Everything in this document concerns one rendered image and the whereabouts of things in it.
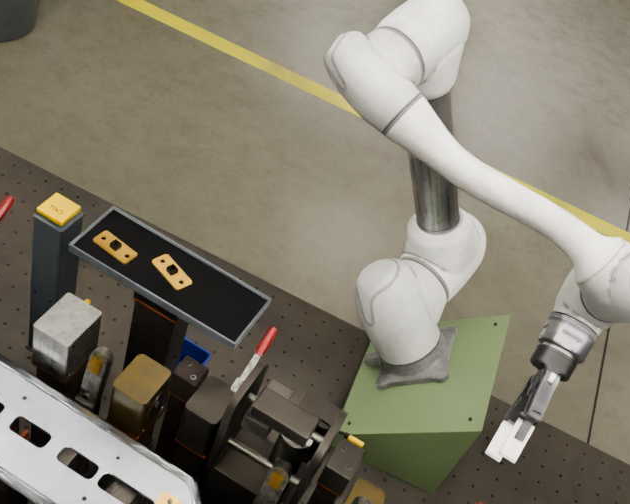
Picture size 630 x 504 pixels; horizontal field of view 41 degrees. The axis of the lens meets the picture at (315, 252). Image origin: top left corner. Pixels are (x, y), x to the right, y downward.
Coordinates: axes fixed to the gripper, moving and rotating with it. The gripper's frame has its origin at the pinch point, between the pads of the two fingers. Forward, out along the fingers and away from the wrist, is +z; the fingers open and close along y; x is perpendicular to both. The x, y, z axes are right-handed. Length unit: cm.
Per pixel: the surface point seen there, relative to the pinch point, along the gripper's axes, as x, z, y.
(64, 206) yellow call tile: -93, 4, -4
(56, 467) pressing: -64, 43, 3
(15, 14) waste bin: -242, -67, -179
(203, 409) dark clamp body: -48, 22, -1
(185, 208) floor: -126, -32, -170
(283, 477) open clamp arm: -29.8, 23.7, 1.8
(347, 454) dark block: -22.5, 14.6, -0.7
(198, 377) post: -52, 17, -2
